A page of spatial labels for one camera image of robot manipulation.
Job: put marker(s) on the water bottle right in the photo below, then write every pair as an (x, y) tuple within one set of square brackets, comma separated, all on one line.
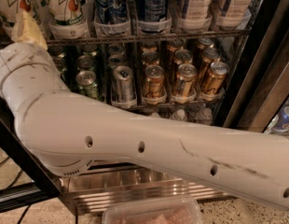
[(204, 116)]

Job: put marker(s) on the gold can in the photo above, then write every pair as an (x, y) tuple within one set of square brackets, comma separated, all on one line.
[(214, 78), (153, 81), (184, 80)]

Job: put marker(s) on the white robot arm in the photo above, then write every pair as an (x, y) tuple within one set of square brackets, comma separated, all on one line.
[(66, 131)]

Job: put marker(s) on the stainless fridge base grille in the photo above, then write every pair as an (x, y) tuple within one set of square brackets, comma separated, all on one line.
[(107, 184)]

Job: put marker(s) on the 7up can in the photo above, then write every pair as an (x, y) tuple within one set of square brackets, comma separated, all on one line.
[(68, 19), (8, 11)]

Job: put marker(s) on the gold can front left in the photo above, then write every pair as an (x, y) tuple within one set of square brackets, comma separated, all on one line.
[(153, 81)]

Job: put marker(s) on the open fridge door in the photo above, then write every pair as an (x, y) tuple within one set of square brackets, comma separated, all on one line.
[(41, 188)]

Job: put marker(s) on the water bottle middle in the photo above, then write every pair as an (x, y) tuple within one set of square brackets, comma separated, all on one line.
[(179, 114)]

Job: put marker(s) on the clear plastic container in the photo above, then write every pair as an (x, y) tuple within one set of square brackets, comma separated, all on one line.
[(178, 209)]

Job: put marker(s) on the silver can front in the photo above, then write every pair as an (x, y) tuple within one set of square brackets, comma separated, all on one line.
[(124, 84)]

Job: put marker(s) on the top wire shelf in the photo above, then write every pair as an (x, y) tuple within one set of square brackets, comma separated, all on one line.
[(145, 37)]

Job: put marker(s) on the gold can front middle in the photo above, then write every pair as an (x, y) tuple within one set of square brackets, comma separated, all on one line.
[(184, 80)]

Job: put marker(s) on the blue Pepsi can with face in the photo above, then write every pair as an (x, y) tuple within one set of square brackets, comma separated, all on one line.
[(112, 14)]

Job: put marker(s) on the water bottle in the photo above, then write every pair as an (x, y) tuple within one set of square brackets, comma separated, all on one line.
[(204, 116), (179, 114)]

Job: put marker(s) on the gold can front right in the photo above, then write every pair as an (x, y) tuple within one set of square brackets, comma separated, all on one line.
[(214, 78)]

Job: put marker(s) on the dark blue Pepsi can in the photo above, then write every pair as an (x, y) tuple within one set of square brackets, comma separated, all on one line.
[(152, 15)]

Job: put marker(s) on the white can rightmost on shelf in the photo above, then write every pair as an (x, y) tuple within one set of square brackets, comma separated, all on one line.
[(228, 14)]

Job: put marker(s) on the blue can behind glass door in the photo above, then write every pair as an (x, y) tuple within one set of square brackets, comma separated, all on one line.
[(282, 124)]

